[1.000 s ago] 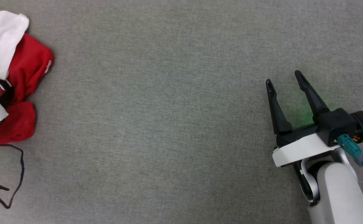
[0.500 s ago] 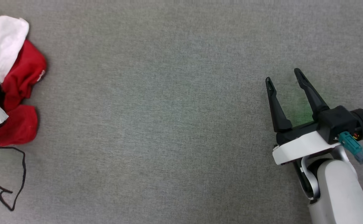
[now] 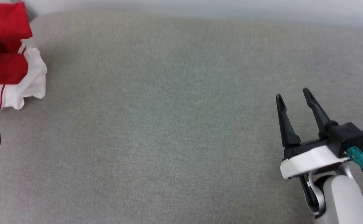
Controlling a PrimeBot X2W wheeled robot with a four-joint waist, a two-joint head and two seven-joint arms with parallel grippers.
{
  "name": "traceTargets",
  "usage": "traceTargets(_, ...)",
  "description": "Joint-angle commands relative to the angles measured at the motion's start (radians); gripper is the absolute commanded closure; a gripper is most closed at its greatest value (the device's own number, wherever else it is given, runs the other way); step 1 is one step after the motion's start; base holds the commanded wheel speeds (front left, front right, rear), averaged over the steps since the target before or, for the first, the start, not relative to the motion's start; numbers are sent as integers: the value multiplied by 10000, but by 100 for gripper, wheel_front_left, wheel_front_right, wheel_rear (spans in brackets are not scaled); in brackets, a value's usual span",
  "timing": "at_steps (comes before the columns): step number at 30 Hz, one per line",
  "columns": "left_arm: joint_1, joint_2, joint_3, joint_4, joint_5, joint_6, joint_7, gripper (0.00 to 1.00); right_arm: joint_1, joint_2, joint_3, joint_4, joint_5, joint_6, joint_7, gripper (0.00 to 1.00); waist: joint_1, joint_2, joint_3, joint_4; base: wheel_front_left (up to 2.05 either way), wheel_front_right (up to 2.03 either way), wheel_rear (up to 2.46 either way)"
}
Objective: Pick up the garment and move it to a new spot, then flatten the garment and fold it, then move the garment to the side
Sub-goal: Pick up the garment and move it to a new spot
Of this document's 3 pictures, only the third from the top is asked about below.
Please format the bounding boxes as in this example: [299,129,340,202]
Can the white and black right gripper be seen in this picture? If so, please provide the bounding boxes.
[276,88,350,180]

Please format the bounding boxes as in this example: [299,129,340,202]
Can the red and white jersey garment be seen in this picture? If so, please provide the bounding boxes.
[0,2,48,112]

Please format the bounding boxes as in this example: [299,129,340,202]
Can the teal cable connector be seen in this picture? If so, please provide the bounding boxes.
[346,146,363,178]

